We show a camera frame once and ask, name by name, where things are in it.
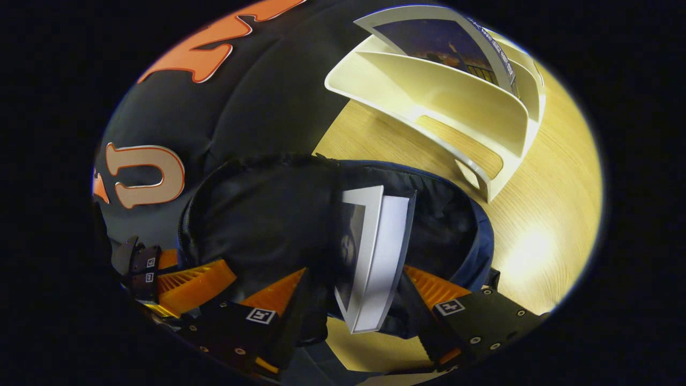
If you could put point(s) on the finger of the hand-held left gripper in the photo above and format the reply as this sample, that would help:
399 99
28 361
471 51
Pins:
193 284
155 258

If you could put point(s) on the blue schoolbag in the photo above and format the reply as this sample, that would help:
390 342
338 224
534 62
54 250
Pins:
257 214

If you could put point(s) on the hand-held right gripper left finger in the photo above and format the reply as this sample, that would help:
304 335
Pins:
292 321

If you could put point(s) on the white bookshelf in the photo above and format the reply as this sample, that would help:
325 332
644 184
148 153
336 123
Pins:
455 107

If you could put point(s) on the blue cover book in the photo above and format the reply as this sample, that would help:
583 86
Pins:
429 40

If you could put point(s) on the portrait cover book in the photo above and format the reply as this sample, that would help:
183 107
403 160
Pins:
375 257

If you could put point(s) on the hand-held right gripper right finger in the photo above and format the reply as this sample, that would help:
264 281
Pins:
429 332

